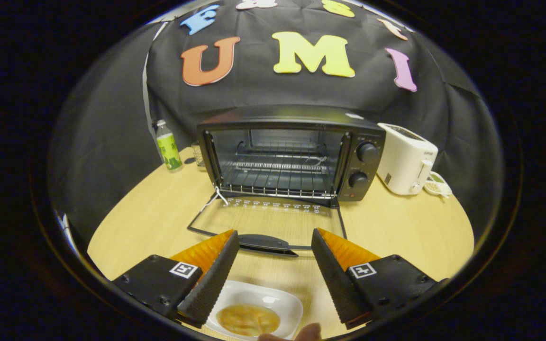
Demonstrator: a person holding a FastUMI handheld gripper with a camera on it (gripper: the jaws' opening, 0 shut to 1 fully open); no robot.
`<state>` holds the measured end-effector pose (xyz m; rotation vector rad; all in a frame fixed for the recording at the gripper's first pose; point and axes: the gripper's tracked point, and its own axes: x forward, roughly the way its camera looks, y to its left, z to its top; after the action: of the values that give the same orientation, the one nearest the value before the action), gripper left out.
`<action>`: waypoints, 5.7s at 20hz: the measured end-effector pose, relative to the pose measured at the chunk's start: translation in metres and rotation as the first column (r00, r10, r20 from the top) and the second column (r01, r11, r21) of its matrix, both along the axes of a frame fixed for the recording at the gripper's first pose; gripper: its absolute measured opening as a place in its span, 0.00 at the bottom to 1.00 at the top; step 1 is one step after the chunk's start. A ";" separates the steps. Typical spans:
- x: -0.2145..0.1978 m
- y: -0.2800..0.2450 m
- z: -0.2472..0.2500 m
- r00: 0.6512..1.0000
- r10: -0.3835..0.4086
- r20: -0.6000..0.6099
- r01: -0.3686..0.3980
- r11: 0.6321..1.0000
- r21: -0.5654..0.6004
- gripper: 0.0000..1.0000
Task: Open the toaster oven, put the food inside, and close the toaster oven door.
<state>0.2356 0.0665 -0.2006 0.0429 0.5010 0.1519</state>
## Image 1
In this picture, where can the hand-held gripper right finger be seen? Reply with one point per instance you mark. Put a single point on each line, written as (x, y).
(337, 284)

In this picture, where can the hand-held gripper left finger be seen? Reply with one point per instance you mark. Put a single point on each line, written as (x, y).
(211, 284)

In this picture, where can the golden bread roll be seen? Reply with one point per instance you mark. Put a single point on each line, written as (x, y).
(247, 319)

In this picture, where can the black toaster oven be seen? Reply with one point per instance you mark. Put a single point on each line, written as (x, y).
(292, 118)

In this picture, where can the white pop-up toaster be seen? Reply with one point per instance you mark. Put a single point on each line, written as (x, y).
(403, 161)

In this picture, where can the white square plate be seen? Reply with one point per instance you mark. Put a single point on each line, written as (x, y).
(277, 297)

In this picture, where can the small clear glass jar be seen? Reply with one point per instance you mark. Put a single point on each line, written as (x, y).
(199, 155)

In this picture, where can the white divided snack tray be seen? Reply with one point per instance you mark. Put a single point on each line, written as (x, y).
(436, 185)

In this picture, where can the green label plastic bottle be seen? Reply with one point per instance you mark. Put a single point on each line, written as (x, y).
(168, 148)

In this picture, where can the black backdrop cloth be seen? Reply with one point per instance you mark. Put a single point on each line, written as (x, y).
(112, 118)

